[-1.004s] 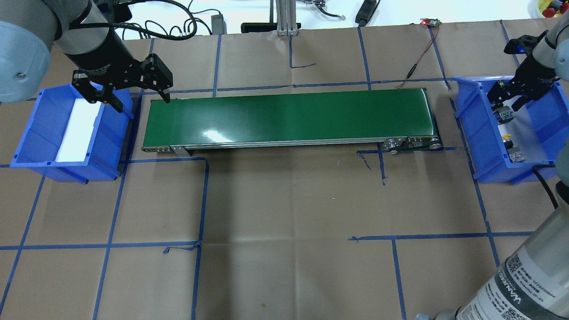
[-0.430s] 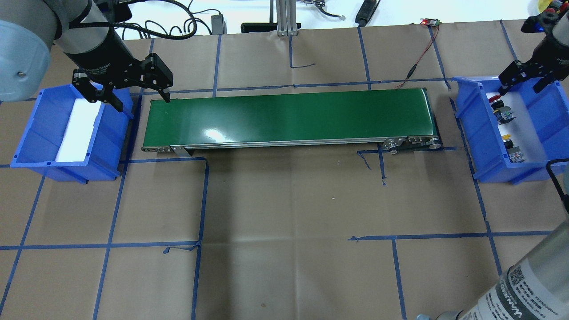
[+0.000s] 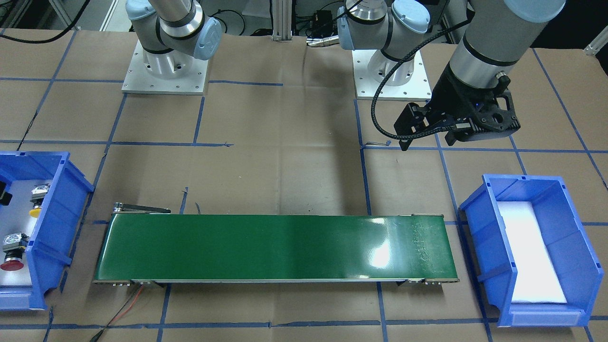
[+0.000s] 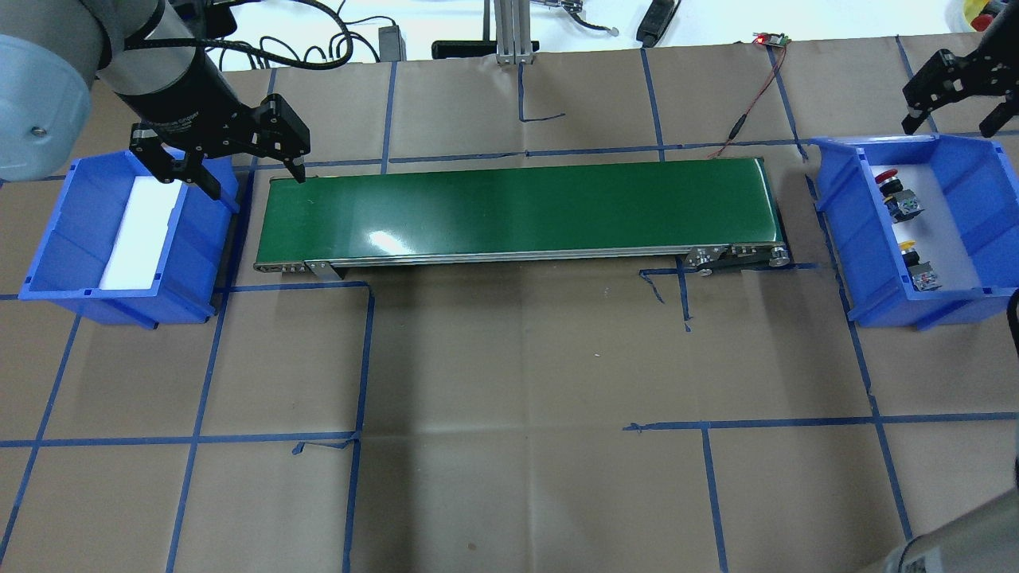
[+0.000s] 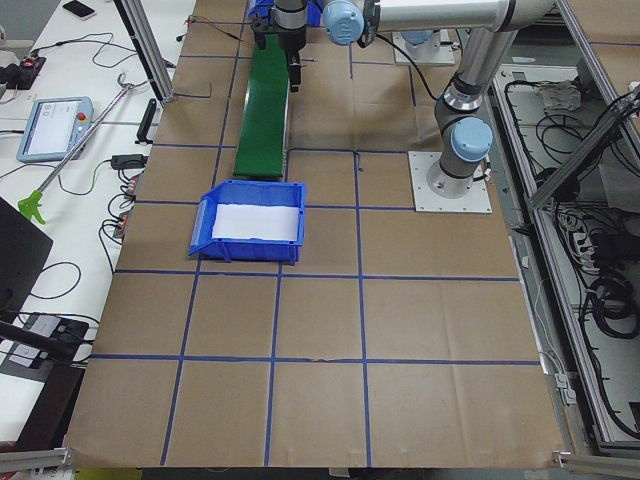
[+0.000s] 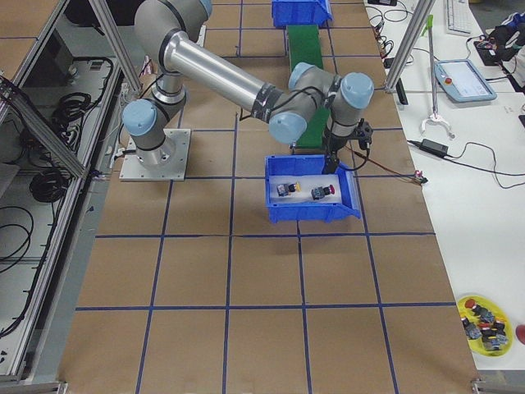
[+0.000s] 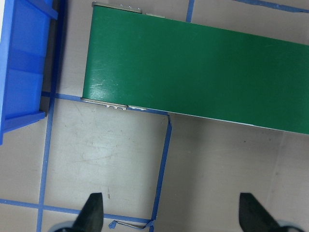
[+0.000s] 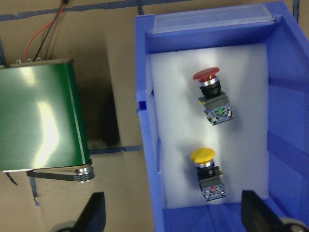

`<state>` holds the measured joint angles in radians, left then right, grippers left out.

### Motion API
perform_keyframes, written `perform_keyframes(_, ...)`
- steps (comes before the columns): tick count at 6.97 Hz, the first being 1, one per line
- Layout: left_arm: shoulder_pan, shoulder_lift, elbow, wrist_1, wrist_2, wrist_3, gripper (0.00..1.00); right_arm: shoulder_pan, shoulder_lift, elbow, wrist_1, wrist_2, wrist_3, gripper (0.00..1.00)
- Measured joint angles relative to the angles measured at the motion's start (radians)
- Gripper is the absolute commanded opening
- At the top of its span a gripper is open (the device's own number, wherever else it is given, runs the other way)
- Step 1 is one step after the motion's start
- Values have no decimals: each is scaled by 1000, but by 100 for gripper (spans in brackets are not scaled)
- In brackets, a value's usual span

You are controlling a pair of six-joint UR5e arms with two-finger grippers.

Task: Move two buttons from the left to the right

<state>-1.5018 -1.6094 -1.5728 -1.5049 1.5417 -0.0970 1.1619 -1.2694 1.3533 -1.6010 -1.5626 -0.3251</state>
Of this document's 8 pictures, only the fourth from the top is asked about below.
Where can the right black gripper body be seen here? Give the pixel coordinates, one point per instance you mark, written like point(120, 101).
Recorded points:
point(947, 82)

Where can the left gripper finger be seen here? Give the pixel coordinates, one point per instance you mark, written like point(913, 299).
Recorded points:
point(202, 178)
point(296, 168)

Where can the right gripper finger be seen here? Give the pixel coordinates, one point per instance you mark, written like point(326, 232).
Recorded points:
point(997, 118)
point(913, 121)

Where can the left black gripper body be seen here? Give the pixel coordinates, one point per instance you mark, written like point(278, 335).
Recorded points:
point(185, 89)

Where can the red push button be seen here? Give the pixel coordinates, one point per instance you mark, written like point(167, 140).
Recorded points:
point(901, 202)

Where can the yellow push button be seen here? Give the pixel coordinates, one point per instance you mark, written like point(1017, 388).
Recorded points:
point(921, 273)

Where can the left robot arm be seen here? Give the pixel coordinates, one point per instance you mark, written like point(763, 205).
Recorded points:
point(53, 51)

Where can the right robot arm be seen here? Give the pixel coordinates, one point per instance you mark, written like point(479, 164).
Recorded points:
point(984, 539)

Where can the yellow plate of buttons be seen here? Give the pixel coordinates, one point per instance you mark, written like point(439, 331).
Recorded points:
point(978, 15)

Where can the blue destination bin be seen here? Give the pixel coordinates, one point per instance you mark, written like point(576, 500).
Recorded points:
point(980, 186)

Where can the white foam pad source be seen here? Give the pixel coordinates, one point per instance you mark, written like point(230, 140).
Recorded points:
point(141, 235)

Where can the white foam pad destination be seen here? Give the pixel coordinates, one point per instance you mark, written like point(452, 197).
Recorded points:
point(934, 231)

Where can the small red led board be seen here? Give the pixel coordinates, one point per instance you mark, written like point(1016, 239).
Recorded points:
point(773, 40)

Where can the blue source bin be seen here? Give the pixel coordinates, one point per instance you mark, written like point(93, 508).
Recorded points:
point(78, 239)

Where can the green conveyor belt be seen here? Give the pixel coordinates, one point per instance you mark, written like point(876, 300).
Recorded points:
point(717, 213)

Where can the aluminium frame post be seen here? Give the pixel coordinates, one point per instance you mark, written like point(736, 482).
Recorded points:
point(512, 23)

